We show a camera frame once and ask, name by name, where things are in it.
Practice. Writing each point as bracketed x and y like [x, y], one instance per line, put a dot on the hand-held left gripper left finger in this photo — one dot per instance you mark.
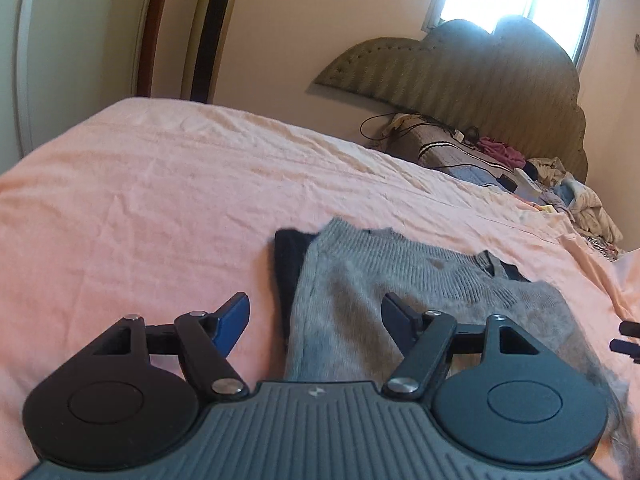
[232, 322]

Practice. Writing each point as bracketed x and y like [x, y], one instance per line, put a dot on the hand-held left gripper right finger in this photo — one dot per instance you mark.
[400, 317]

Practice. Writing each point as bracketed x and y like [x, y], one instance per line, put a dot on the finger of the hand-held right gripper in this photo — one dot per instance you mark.
[631, 329]
[626, 349]

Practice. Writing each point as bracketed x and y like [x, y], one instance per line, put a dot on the grey sweater with navy sleeves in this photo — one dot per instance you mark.
[350, 300]

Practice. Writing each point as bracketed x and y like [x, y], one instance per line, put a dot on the pile of light clothes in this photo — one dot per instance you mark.
[580, 200]

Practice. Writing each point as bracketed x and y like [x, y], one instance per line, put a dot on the pink bed sheet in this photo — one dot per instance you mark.
[150, 200]

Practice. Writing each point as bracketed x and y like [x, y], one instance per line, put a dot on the black power adapter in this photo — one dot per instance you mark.
[506, 183]

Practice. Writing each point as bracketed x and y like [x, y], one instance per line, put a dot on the grey striped pillow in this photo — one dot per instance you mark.
[440, 147]

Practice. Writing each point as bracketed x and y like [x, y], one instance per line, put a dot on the magenta cloth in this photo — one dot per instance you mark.
[500, 150]

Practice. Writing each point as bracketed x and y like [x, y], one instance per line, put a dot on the olive padded headboard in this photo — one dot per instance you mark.
[450, 75]

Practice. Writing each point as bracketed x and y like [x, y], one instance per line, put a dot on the gold tower air conditioner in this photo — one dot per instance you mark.
[212, 35]

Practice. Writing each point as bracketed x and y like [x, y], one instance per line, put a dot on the bright window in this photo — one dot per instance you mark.
[550, 0]

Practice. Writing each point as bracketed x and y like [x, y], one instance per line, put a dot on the brown wooden door frame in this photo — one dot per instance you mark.
[152, 25]

